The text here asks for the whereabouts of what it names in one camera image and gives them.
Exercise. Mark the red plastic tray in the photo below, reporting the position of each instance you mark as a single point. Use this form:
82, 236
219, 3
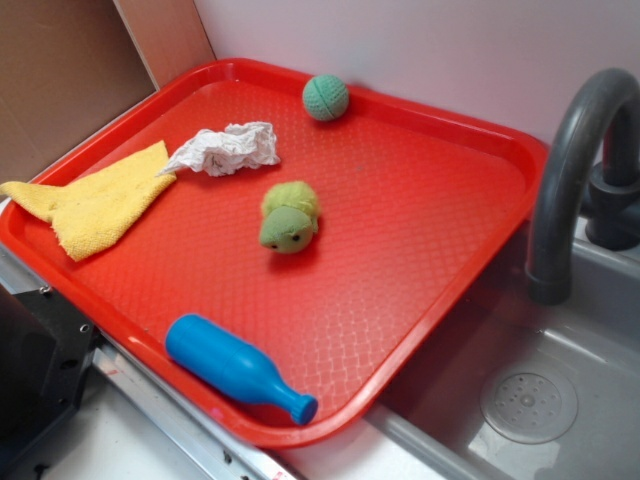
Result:
415, 201

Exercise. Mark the brown cardboard panel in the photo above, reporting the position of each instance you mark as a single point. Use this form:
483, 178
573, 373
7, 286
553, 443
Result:
68, 68

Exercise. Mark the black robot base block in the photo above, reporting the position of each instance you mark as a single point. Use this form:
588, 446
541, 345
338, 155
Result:
47, 346

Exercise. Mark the blue plastic bottle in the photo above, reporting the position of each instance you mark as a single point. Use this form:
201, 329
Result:
235, 367

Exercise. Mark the green plush toy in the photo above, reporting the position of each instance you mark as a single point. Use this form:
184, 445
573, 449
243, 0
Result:
290, 212

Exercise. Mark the green textured ball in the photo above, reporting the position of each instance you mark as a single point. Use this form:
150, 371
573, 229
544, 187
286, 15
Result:
325, 97

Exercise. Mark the yellow cloth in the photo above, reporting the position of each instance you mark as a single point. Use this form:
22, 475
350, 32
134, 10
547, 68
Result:
93, 213

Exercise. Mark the grey toy faucet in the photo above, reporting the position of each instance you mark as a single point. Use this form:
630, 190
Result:
593, 171

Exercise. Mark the crumpled white paper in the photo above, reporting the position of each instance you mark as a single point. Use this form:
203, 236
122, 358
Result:
250, 145

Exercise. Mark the grey toy sink basin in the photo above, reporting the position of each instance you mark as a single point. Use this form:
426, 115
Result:
505, 388

